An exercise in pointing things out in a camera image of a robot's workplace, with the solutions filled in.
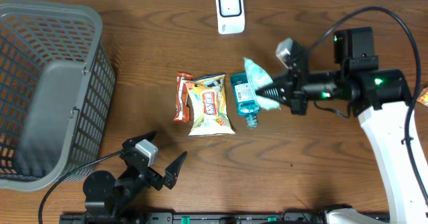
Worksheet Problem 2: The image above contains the black camera cable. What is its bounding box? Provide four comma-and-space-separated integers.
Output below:
294, 5, 428, 208
37, 149, 123, 224

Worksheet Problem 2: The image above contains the white barcode scanner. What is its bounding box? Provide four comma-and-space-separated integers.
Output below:
215, 0, 245, 35

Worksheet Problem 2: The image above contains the teal mouthwash bottle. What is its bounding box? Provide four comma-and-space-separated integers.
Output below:
230, 72, 260, 128

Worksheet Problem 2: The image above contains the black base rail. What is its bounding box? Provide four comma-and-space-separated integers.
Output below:
59, 211, 324, 224

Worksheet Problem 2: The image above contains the light green wipes packet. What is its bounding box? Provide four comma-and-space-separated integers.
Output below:
243, 58, 281, 110

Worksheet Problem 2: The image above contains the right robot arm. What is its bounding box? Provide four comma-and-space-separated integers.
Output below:
255, 27, 427, 223

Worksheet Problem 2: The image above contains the black right camera cable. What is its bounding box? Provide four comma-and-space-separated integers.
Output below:
294, 5, 428, 208

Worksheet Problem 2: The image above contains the yellow snack bag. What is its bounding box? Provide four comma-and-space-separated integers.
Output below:
184, 74, 235, 136

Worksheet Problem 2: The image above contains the black left camera cable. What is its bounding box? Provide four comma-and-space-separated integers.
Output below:
37, 149, 123, 224

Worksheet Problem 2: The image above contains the grey plastic mesh basket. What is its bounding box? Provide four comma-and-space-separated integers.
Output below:
1, 0, 116, 192

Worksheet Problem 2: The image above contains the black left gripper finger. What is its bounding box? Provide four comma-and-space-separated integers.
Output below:
163, 151, 187, 184
122, 131, 156, 147

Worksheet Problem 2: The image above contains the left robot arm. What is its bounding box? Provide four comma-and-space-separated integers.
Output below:
83, 131, 187, 223

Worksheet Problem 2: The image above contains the orange tissue pack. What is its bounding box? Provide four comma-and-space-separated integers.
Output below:
417, 87, 428, 106

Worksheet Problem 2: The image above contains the red brown snack bar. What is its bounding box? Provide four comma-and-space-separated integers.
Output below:
173, 72, 193, 122

